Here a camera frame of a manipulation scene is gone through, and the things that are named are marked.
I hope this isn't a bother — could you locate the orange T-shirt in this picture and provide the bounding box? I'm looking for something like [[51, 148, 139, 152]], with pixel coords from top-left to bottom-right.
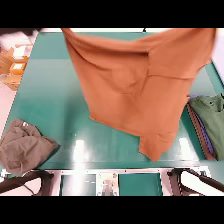
[[61, 28, 218, 163]]

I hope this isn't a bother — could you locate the brown garment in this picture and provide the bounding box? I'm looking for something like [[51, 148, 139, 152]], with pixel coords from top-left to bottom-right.
[[186, 103, 216, 162]]

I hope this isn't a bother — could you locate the purple garment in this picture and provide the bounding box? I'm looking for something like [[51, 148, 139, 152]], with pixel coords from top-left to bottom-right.
[[188, 95, 218, 160]]

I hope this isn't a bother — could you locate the grey-brown garment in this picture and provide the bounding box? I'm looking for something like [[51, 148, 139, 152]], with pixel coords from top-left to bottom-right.
[[0, 119, 60, 176]]

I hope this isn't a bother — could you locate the green garment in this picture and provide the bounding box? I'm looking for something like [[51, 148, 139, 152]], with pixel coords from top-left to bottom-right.
[[188, 93, 224, 162]]

